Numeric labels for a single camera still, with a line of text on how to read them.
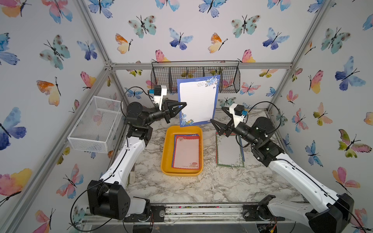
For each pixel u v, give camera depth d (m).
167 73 0.96
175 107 0.62
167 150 0.96
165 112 0.55
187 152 0.96
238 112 0.52
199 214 0.76
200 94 0.56
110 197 0.41
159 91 0.52
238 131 0.57
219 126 0.57
